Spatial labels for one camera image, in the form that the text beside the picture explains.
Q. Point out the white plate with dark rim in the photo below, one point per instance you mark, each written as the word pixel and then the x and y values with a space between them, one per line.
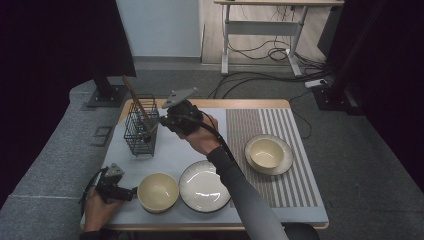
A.
pixel 200 188
pixel 289 155

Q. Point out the brown white striped placemat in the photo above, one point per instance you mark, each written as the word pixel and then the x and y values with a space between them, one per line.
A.
pixel 300 186

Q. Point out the dark curtain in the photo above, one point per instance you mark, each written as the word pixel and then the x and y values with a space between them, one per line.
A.
pixel 66 40
pixel 400 66

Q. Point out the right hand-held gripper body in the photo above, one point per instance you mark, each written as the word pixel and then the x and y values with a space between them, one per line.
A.
pixel 181 118

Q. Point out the person's right hand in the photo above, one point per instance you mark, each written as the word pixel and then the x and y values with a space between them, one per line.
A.
pixel 203 140

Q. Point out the white power strip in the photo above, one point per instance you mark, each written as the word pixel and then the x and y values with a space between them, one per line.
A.
pixel 316 83

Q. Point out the black rounded object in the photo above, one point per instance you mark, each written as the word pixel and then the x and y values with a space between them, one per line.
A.
pixel 303 231

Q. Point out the white desk with metal legs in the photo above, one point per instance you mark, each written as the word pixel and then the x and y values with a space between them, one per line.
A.
pixel 260 28

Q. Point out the person's left hand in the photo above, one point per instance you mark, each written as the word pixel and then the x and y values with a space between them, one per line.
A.
pixel 95 210

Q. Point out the dark panel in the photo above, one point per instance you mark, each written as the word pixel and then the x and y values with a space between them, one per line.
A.
pixel 330 36

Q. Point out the dark floor socket frame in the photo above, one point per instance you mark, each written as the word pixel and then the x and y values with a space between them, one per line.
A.
pixel 102 136

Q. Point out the black metal stand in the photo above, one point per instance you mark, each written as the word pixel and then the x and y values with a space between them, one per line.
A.
pixel 330 98
pixel 106 96

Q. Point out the blue-grey table mat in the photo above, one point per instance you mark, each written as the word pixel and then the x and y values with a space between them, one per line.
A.
pixel 166 160

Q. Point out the cream bowl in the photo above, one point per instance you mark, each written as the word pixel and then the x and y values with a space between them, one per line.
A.
pixel 266 153
pixel 158 193

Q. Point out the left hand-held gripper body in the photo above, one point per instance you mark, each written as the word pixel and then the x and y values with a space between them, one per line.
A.
pixel 111 190

